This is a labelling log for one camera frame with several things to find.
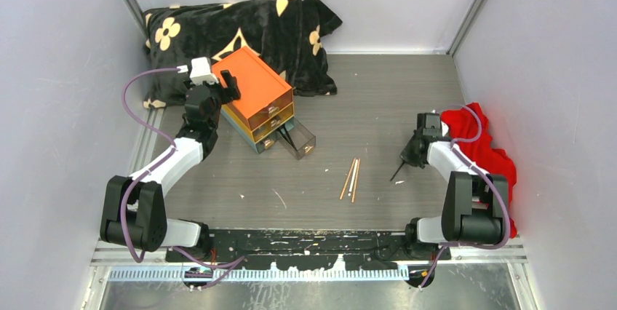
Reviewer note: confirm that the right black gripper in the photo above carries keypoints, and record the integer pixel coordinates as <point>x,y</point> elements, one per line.
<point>407,157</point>

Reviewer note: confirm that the wooden brown pencil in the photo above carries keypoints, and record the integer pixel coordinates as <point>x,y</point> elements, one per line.
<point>348,179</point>

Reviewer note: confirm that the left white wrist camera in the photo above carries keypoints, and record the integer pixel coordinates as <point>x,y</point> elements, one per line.
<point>201,72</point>

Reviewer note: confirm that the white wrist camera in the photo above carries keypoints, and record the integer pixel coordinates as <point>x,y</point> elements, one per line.
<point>201,72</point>
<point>445,130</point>

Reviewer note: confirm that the black floral plush pillow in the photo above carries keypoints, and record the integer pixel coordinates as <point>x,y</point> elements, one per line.
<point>285,34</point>

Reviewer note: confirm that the gold makeup pencil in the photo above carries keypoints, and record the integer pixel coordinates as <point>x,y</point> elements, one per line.
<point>355,188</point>

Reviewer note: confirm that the red cloth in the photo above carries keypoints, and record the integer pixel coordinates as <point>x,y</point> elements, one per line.
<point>462,124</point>

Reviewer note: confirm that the black makeup pencil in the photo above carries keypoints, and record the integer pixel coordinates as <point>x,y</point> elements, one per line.
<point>397,171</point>

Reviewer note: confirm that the white makeup pencil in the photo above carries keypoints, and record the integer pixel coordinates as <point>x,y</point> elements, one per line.
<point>353,178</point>

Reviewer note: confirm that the orange drawer organizer box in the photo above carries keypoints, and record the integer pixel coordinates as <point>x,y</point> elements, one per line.
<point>266,101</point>

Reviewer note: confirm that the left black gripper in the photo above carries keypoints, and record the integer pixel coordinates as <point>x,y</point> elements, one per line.
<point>233,91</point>

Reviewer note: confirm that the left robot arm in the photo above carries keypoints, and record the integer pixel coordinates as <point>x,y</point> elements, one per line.
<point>134,213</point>

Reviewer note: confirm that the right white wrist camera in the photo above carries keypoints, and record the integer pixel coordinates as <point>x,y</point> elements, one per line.
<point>445,130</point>

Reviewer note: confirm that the clear bottom drawer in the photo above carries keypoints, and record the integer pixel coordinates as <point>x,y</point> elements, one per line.
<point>304,139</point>

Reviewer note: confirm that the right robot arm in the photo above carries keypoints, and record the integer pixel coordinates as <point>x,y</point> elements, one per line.
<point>475,210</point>

